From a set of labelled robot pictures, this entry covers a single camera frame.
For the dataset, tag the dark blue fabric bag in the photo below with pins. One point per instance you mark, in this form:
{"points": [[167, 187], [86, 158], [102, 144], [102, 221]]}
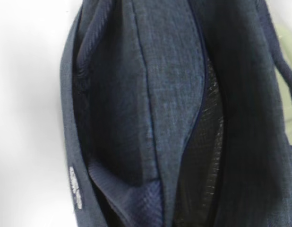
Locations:
{"points": [[173, 116]]}

